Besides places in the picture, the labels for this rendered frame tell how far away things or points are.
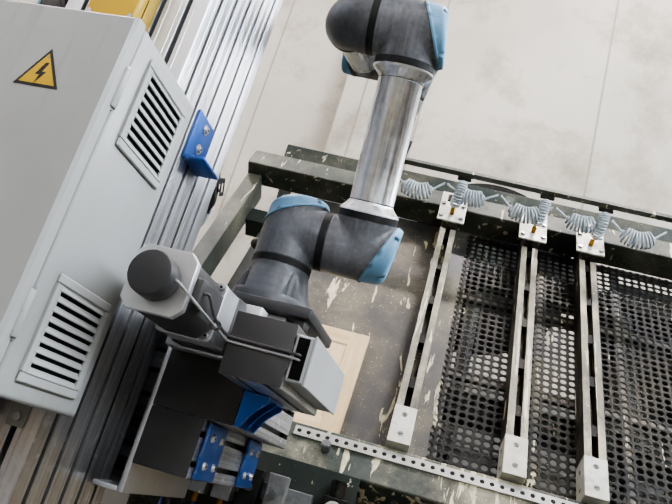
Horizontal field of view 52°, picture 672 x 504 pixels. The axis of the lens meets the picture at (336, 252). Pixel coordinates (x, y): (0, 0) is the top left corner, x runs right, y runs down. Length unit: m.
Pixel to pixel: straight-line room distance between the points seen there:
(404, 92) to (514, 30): 4.22
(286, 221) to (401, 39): 0.39
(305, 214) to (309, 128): 3.84
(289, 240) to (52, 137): 0.56
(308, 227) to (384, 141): 0.21
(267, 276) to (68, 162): 0.53
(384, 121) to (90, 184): 0.62
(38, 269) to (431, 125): 4.37
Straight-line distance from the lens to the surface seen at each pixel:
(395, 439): 1.88
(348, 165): 3.26
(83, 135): 0.86
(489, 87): 5.21
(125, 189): 0.94
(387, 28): 1.33
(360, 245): 1.28
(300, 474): 1.83
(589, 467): 2.00
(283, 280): 1.27
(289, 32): 5.67
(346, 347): 2.15
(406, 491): 1.83
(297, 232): 1.30
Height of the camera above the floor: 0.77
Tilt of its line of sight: 18 degrees up
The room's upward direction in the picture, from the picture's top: 16 degrees clockwise
